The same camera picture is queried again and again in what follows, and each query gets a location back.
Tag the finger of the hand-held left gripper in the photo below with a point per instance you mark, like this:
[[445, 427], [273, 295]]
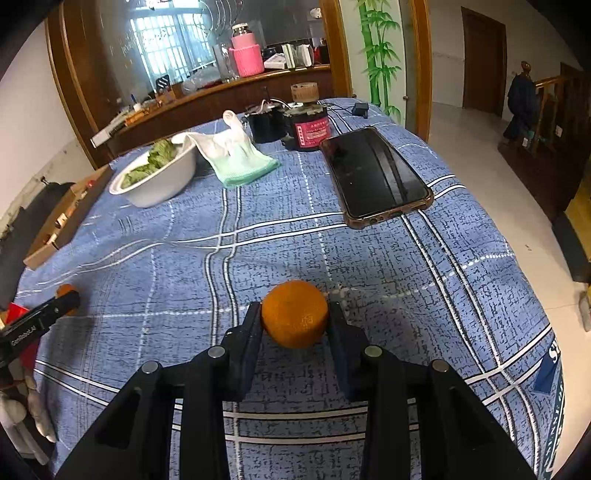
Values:
[[57, 307]]

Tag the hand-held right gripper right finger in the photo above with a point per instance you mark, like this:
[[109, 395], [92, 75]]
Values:
[[339, 355]]

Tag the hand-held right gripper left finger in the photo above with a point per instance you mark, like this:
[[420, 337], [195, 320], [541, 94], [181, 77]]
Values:
[[247, 350]]

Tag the orange tangerine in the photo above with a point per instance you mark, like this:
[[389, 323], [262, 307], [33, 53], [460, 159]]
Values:
[[67, 293], [295, 314]]

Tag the red box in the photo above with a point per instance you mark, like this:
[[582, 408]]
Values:
[[17, 310]]

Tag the person's left hand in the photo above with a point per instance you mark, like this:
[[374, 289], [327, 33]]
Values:
[[39, 406]]

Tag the cardboard box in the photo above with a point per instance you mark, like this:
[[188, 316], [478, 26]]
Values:
[[69, 217]]

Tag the black sofa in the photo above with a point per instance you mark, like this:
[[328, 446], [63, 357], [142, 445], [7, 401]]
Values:
[[32, 217]]

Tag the blue checked tablecloth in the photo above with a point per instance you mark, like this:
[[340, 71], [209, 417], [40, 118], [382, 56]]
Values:
[[277, 240]]

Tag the white bowl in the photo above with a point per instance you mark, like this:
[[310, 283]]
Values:
[[161, 182]]

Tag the green leafy vegetables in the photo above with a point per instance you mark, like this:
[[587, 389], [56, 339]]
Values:
[[157, 159]]

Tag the black smartphone in brown case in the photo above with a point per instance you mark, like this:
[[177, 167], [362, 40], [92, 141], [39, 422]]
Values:
[[374, 175]]

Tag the white and green glove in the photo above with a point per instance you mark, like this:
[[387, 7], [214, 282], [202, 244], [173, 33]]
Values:
[[235, 157]]

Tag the dark jar with red label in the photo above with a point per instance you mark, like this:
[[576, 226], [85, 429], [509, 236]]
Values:
[[309, 131]]

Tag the black cup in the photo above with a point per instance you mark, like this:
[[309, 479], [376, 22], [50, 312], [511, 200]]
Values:
[[265, 124]]

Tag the wooden framed cabinet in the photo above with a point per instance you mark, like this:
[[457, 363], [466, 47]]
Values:
[[83, 69]]

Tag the black charger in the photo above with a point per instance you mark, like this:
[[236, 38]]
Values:
[[360, 109]]

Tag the clear glass jar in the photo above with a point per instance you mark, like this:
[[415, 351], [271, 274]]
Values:
[[224, 62]]

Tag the pink sleeved bottle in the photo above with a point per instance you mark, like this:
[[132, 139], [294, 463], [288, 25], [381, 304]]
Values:
[[247, 55]]

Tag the dark blue jacket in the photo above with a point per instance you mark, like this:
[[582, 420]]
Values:
[[519, 106]]

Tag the wooden stair railing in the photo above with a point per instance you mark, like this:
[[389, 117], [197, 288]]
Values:
[[554, 129]]

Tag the brown wooden door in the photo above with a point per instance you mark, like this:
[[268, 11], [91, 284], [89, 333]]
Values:
[[482, 60]]

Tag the green bamboo wall decal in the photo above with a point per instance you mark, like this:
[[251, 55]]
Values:
[[376, 50]]

